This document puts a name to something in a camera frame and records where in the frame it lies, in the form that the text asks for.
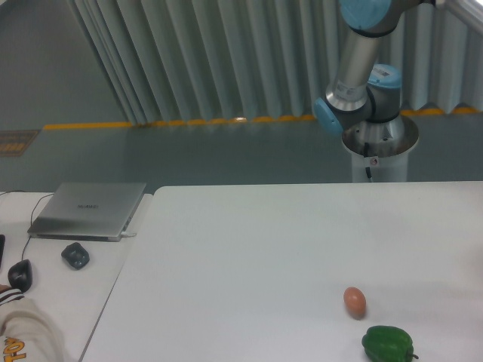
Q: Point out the green bell pepper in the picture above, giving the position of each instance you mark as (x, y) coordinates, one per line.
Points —
(388, 343)

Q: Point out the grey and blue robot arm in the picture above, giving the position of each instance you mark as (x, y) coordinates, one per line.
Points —
(348, 99)

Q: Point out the black device at left edge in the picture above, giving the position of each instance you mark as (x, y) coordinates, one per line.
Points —
(2, 248)

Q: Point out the brown egg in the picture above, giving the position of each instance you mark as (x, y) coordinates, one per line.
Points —
(354, 300)

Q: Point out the black power adapter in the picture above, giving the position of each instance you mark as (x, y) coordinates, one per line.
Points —
(76, 256)

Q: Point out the cream sleeved forearm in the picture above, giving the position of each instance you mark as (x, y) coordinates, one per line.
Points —
(27, 334)

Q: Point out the grey pleated curtain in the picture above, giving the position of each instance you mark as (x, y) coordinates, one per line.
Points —
(188, 60)

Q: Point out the silver closed laptop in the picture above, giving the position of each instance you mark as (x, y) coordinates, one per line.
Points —
(88, 211)

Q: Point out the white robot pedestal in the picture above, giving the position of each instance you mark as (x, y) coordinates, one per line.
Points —
(379, 152)

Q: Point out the black computer mouse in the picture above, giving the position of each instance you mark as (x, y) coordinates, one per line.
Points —
(20, 275)

